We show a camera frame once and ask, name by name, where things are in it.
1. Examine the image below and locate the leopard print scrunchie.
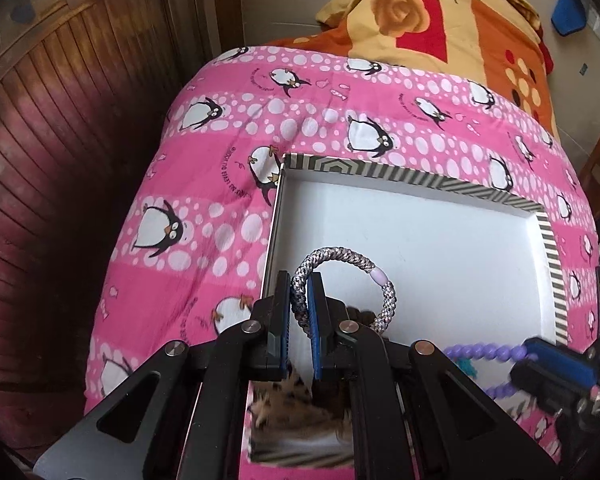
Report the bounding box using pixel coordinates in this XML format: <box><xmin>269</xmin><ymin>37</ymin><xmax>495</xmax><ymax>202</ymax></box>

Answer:
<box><xmin>250</xmin><ymin>310</ymin><xmax>376</xmax><ymax>456</ymax></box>

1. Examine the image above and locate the grey braided hair tie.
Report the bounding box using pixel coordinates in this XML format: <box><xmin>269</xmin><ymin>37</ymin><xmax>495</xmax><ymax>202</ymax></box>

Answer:
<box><xmin>289</xmin><ymin>246</ymin><xmax>397</xmax><ymax>336</ymax></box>

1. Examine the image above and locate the pink penguin print blanket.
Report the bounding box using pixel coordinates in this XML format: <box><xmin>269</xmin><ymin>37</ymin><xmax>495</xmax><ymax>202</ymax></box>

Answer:
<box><xmin>82</xmin><ymin>45</ymin><xmax>600</xmax><ymax>480</ymax></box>

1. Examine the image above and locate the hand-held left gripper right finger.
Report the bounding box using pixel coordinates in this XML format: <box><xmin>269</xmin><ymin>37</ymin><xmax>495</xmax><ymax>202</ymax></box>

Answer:
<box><xmin>307</xmin><ymin>271</ymin><xmax>563</xmax><ymax>480</ymax></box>

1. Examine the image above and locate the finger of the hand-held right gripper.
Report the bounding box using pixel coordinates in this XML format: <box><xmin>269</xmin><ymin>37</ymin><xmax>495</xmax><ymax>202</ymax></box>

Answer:
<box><xmin>522</xmin><ymin>337</ymin><xmax>600</xmax><ymax>390</ymax></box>
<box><xmin>509</xmin><ymin>360</ymin><xmax>581</xmax><ymax>413</ymax></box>

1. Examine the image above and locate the teal flower bead bracelet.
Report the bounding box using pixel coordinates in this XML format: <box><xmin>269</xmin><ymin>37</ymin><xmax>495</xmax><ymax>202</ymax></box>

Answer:
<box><xmin>457</xmin><ymin>358</ymin><xmax>482</xmax><ymax>382</ymax></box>

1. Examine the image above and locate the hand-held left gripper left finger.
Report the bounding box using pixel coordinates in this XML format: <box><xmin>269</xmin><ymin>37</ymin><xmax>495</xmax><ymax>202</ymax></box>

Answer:
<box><xmin>32</xmin><ymin>270</ymin><xmax>293</xmax><ymax>480</ymax></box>

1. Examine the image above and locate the white box with striped rim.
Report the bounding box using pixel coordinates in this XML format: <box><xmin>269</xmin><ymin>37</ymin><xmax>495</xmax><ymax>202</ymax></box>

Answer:
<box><xmin>240</xmin><ymin>152</ymin><xmax>567</xmax><ymax>467</ymax></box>

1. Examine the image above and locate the orange floral blanket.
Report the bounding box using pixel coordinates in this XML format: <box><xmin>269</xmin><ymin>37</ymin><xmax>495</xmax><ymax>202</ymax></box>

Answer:
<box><xmin>267</xmin><ymin>0</ymin><xmax>561</xmax><ymax>141</ymax></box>

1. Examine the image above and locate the wooden slatted cabinet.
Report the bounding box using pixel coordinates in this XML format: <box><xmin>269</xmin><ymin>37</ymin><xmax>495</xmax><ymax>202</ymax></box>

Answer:
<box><xmin>0</xmin><ymin>0</ymin><xmax>216</xmax><ymax>461</ymax></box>

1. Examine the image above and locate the purple bead bracelet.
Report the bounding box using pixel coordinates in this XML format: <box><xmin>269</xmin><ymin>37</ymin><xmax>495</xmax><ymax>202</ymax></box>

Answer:
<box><xmin>442</xmin><ymin>341</ymin><xmax>538</xmax><ymax>402</ymax></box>

